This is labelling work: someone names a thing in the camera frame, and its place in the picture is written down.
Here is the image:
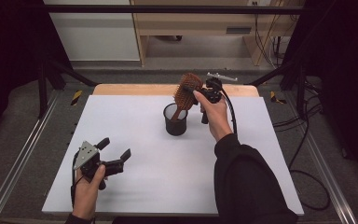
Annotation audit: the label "black frame diagonal strut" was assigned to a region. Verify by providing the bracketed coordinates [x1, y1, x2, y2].
[48, 59, 99, 88]
[245, 60, 296, 88]

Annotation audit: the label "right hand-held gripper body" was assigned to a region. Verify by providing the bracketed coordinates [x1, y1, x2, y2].
[198, 72, 239, 125]

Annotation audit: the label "aluminium floor rail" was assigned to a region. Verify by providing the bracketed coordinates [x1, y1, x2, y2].
[283, 91, 358, 224]
[0, 90, 62, 224]

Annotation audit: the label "wooden paddle hairbrush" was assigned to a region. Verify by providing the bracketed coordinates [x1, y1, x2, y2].
[171, 72, 204, 122]

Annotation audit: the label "light wooden desk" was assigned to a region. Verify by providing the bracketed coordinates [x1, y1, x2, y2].
[130, 0, 306, 68]

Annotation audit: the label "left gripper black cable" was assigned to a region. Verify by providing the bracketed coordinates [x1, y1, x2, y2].
[70, 152, 79, 208]

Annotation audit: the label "white table board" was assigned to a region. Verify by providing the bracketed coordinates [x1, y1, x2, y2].
[41, 94, 305, 217]

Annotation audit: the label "person's left hand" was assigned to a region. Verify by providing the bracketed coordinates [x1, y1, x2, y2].
[71, 163, 107, 220]

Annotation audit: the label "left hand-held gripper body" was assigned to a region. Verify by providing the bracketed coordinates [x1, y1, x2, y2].
[73, 140, 125, 191]

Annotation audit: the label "wooden table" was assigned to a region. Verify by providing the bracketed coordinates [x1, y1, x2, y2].
[92, 83, 260, 98]

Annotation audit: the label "person's right hand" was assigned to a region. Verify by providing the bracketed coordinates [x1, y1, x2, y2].
[193, 90, 233, 143]

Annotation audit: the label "floor cable bundle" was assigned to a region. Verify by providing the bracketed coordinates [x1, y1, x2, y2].
[271, 77, 324, 134]

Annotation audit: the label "black curtain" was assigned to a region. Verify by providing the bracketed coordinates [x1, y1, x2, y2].
[0, 0, 73, 141]
[282, 0, 358, 181]

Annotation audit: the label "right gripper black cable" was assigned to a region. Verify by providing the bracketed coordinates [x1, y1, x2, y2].
[218, 87, 332, 212]

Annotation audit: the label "black mesh cup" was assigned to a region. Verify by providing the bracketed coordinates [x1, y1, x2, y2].
[162, 103, 189, 137]

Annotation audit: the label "white cabinet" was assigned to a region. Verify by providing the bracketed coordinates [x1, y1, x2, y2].
[43, 0, 142, 62]

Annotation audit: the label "hanging desk cables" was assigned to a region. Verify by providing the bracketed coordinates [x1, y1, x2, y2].
[253, 1, 293, 68]

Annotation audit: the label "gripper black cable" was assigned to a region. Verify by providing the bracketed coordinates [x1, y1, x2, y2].
[70, 152, 79, 208]
[218, 87, 332, 212]

